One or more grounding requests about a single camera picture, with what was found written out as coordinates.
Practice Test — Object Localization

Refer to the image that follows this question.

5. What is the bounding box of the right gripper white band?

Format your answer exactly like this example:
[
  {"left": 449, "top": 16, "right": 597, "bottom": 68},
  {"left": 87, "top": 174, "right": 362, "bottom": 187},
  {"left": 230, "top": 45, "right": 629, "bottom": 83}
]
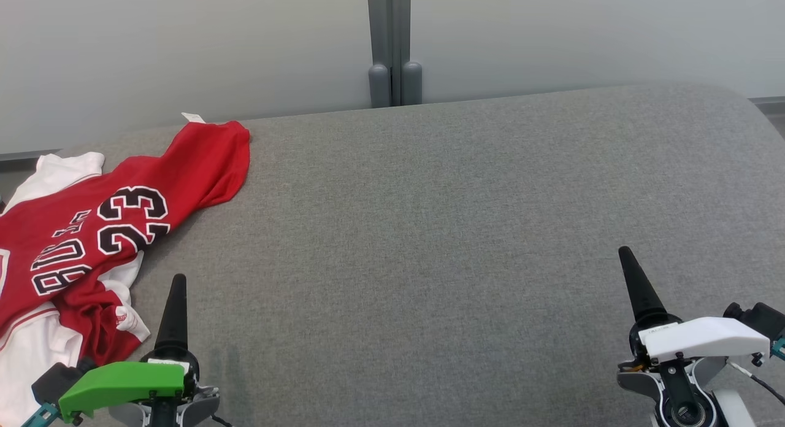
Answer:
[{"left": 618, "top": 247, "right": 771, "bottom": 364}]

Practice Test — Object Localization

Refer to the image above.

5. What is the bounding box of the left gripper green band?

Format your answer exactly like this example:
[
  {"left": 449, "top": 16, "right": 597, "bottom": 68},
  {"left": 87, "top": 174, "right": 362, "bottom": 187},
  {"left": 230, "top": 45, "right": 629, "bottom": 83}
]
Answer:
[{"left": 59, "top": 274, "right": 201, "bottom": 423}]

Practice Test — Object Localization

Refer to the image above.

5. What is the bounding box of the red white jersey number 23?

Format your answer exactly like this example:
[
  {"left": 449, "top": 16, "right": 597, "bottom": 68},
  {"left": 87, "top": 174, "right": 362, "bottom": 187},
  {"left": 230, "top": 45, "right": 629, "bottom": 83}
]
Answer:
[{"left": 0, "top": 112, "right": 251, "bottom": 427}]

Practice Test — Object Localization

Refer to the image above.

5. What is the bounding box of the grey fabric sofa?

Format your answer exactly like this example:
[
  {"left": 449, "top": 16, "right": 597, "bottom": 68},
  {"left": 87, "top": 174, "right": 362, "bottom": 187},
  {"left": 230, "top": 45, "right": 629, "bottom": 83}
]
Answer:
[{"left": 0, "top": 83, "right": 785, "bottom": 427}]

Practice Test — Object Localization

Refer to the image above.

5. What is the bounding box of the grey partition frame post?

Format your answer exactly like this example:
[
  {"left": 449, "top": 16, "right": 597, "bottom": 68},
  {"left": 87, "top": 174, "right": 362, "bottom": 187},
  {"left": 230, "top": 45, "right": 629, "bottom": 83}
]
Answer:
[{"left": 367, "top": 0, "right": 423, "bottom": 108}]

